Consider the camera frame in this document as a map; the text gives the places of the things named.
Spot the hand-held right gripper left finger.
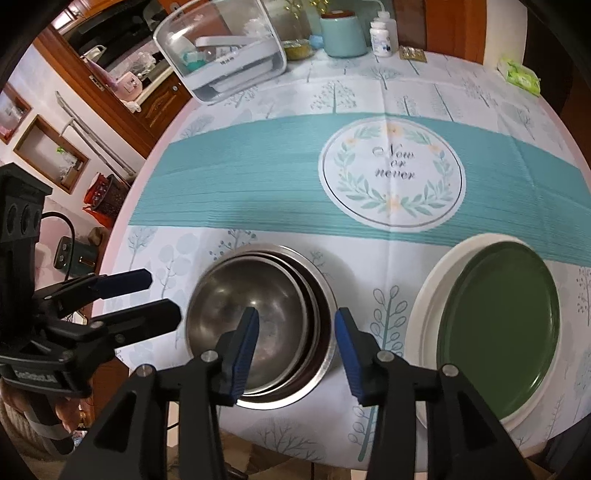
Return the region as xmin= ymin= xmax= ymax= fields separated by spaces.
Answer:
xmin=60 ymin=307 xmax=260 ymax=480

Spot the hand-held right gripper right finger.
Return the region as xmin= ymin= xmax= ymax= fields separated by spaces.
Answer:
xmin=335 ymin=308 xmax=527 ymax=480

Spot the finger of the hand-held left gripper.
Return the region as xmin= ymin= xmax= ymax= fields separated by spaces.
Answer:
xmin=33 ymin=270 xmax=153 ymax=315
xmin=50 ymin=299 xmax=182 ymax=346

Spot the large steel bowl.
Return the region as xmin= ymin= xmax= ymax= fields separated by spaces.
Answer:
xmin=185 ymin=244 xmax=339 ymax=411

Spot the medium steel bowl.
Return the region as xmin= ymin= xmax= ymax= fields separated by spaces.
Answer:
xmin=187 ymin=253 xmax=322 ymax=402

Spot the small steel bowl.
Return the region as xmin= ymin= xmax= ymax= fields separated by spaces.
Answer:
xmin=186 ymin=261 xmax=310 ymax=397

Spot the green plate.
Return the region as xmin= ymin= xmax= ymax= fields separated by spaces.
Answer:
xmin=436 ymin=241 xmax=561 ymax=416

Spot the person's left forearm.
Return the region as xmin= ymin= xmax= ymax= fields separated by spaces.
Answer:
xmin=0 ymin=388 xmax=77 ymax=460

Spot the teal small appliance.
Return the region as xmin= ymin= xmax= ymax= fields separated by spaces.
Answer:
xmin=55 ymin=235 xmax=100 ymax=274

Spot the red basket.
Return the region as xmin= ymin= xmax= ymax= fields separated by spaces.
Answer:
xmin=83 ymin=173 xmax=132 ymax=227

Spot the wooden cabinet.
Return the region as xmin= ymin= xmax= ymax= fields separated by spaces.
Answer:
xmin=34 ymin=0 xmax=195 ymax=160

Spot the tree print tablecloth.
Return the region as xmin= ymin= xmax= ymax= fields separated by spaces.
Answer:
xmin=90 ymin=46 xmax=591 ymax=462

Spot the pink small appliance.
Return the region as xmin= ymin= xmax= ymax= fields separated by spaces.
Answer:
xmin=113 ymin=71 xmax=144 ymax=100

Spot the white storage box clear lid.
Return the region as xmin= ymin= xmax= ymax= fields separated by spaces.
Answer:
xmin=153 ymin=0 xmax=288 ymax=104

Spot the glass bowl with yellow contents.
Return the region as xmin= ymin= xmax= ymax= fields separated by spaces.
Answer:
xmin=283 ymin=41 xmax=315 ymax=61

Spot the white pill bottle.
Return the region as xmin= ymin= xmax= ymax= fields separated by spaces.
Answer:
xmin=369 ymin=19 xmax=399 ymax=57

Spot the teal canister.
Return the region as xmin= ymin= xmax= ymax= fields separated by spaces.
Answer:
xmin=320 ymin=9 xmax=369 ymax=58

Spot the green tissue packet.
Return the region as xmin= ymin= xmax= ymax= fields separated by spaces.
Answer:
xmin=498 ymin=56 xmax=542 ymax=97

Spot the white pump bottle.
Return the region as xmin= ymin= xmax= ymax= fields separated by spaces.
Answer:
xmin=365 ymin=0 xmax=394 ymax=24

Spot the wooden door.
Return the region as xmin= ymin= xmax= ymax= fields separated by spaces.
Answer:
xmin=392 ymin=0 xmax=522 ymax=65

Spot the black cable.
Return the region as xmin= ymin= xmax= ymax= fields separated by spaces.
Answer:
xmin=41 ymin=211 xmax=78 ymax=280

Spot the wooden wall niche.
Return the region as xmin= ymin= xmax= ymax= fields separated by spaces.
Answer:
xmin=14 ymin=115 xmax=90 ymax=195
xmin=0 ymin=83 xmax=33 ymax=144

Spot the metal rail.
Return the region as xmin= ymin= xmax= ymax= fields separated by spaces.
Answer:
xmin=55 ymin=91 xmax=139 ymax=178

